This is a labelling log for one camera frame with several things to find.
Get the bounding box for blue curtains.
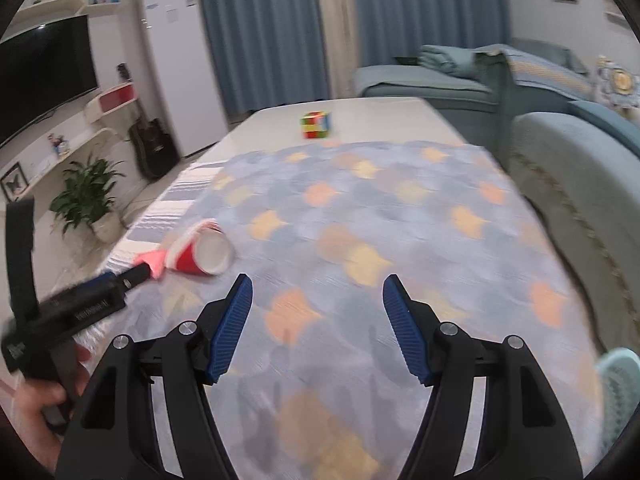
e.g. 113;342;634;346
201;0;511;115

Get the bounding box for teal sectional sofa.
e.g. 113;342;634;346
352;41;639;350

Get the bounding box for folded teal blanket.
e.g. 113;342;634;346
418;44;477;79

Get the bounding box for red paper cup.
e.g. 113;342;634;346
165;219;234;276

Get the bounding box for striped armrest cover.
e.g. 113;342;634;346
484;44;592;100

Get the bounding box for potted green plant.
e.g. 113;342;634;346
49;154;125;244

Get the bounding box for white refrigerator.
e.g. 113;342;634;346
140;0;229;157

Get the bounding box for rubiks cube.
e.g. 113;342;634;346
300;110;331;139

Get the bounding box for orange snack packet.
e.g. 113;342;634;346
134;249;167;280

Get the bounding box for light blue laundry basket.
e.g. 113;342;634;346
596;348;640;454

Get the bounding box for black television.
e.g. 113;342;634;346
0;15;98;143

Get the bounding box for person's left hand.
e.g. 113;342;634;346
12;343;94;474

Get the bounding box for patterned scale tablecloth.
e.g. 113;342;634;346
87;141;602;479

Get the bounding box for left floral cushion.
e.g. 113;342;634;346
594;56;639;126

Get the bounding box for black guitar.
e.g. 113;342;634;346
128;87;180;182

